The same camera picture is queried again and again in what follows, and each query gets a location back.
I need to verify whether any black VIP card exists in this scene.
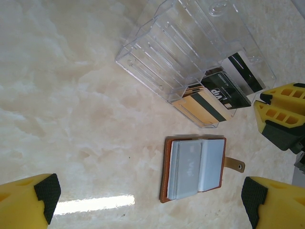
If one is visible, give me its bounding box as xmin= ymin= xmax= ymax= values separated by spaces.
xmin=200 ymin=71 xmax=253 ymax=110

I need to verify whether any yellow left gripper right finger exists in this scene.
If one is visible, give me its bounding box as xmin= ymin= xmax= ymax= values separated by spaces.
xmin=241 ymin=176 xmax=305 ymax=229

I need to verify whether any brown leather card holder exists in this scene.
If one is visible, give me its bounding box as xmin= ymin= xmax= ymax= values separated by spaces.
xmin=159 ymin=135 xmax=245 ymax=205

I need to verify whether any silver card black stripe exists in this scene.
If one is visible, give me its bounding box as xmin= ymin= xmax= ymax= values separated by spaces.
xmin=220 ymin=51 xmax=266 ymax=96

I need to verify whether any gold card dark stripe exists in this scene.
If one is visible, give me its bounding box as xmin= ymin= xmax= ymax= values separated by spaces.
xmin=171 ymin=92 xmax=233 ymax=127

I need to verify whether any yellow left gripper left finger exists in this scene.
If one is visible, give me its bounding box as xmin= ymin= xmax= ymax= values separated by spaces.
xmin=0 ymin=173 xmax=61 ymax=229

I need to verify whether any pale grey VIP card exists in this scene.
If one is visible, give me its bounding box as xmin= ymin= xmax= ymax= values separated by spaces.
xmin=177 ymin=140 xmax=203 ymax=194

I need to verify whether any clear acrylic card stand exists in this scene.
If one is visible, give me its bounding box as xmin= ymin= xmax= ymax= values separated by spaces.
xmin=115 ymin=0 xmax=277 ymax=130

